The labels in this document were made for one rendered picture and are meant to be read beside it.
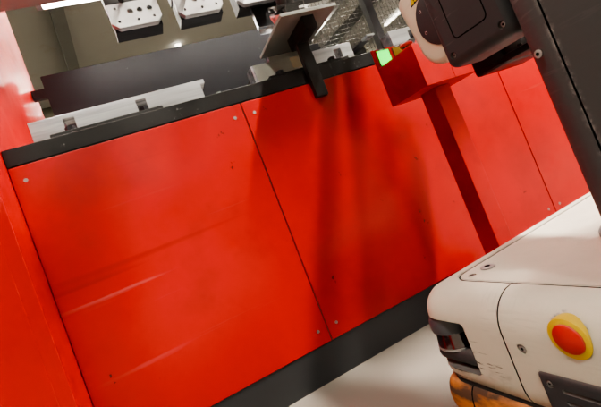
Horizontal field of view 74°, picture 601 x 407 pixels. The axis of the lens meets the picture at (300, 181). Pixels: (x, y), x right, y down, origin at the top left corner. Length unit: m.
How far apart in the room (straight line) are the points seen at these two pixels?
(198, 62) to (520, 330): 1.66
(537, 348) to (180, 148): 0.91
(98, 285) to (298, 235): 0.53
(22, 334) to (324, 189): 0.80
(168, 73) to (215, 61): 0.22
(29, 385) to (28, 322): 0.13
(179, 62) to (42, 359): 1.31
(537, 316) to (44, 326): 0.92
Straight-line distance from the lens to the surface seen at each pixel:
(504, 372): 0.70
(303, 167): 1.19
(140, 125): 1.16
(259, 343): 1.16
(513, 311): 0.64
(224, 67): 1.95
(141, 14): 1.41
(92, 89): 1.90
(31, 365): 1.07
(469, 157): 1.22
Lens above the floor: 0.51
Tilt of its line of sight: 2 degrees up
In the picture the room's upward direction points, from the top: 21 degrees counter-clockwise
